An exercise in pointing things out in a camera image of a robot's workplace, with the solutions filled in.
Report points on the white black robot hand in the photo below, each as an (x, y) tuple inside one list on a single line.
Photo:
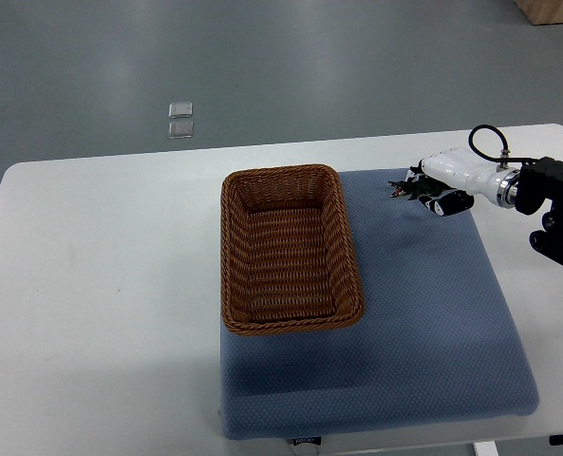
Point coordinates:
[(467, 175)]

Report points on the dark green toy crocodile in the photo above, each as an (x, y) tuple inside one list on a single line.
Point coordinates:
[(416, 187)]

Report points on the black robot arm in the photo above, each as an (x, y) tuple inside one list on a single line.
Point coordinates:
[(538, 182)]

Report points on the brown wicker basket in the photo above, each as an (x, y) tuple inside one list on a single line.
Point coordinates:
[(287, 260)]

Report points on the blue padded mat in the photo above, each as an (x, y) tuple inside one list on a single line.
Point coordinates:
[(436, 343)]

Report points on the wooden box corner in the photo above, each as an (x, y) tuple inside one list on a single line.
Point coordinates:
[(542, 12)]

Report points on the white table leg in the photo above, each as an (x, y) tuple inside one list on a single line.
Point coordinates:
[(486, 448)]

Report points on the lower metal floor plate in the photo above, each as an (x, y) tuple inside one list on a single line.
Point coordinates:
[(180, 130)]

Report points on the metal floor plate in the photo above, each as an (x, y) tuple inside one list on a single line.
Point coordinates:
[(180, 130), (177, 110)]

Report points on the upper metal floor plate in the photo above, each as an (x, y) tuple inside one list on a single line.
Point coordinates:
[(177, 110)]

